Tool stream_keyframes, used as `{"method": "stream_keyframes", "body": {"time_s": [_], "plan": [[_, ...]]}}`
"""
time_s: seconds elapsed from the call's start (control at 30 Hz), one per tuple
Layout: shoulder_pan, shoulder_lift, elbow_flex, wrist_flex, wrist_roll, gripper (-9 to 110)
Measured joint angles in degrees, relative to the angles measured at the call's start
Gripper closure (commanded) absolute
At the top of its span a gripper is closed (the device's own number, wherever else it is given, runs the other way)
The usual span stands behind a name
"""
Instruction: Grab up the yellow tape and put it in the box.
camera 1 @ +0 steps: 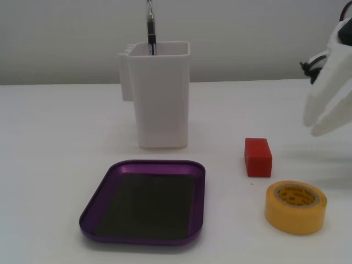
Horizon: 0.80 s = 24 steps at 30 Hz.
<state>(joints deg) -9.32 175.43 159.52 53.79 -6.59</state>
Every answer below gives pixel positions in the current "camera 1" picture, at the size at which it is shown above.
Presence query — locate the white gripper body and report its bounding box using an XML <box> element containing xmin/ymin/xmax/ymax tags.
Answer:
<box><xmin>326</xmin><ymin>16</ymin><xmax>352</xmax><ymax>52</ymax></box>

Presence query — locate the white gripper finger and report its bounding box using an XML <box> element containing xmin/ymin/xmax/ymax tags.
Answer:
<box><xmin>311</xmin><ymin>84</ymin><xmax>352</xmax><ymax>137</ymax></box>
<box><xmin>303</xmin><ymin>45</ymin><xmax>352</xmax><ymax>127</ymax></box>

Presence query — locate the yellow tape roll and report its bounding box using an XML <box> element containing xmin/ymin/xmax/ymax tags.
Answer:
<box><xmin>265</xmin><ymin>180</ymin><xmax>328</xmax><ymax>237</ymax></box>

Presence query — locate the white plastic holder box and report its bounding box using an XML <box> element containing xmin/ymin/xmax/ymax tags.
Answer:
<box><xmin>117</xmin><ymin>41</ymin><xmax>191</xmax><ymax>150</ymax></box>

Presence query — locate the red rectangular block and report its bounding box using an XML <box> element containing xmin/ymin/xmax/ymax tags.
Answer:
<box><xmin>244</xmin><ymin>137</ymin><xmax>273</xmax><ymax>178</ymax></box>

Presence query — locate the black silver pen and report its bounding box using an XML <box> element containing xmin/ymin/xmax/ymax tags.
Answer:
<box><xmin>145</xmin><ymin>0</ymin><xmax>158</xmax><ymax>56</ymax></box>

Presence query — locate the purple metal tray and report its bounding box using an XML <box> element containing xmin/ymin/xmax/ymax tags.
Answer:
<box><xmin>79</xmin><ymin>159</ymin><xmax>206</xmax><ymax>246</ymax></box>

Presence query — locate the red black servo cable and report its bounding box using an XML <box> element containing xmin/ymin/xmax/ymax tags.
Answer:
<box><xmin>339</xmin><ymin>2</ymin><xmax>352</xmax><ymax>26</ymax></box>

